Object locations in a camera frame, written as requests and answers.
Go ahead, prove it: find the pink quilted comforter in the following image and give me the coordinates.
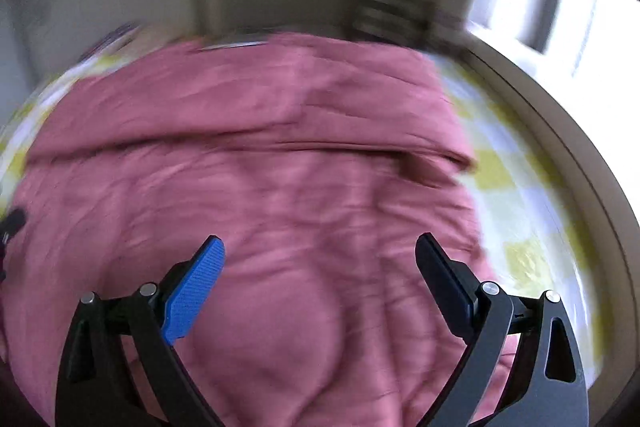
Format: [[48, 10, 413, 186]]
[[0, 32, 503, 427]]

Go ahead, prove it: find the embroidered floral pillow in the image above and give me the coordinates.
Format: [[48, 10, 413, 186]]
[[85, 23, 151, 58]]

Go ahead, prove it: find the yellow white checkered bed sheet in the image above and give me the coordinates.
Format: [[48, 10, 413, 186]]
[[0, 27, 601, 388]]

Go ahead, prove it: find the beige bed frame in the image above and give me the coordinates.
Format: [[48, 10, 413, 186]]
[[435, 14, 640, 388]]

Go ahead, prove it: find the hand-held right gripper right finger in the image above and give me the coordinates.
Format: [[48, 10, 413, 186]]
[[415, 232, 589, 427]]

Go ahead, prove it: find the window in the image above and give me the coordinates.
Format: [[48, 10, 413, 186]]
[[480, 0, 640, 108]]

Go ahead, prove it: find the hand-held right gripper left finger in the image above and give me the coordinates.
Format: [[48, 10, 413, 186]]
[[55, 234, 226, 427]]

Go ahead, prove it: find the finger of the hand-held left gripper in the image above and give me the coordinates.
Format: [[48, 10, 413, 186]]
[[0, 206, 27, 280]]

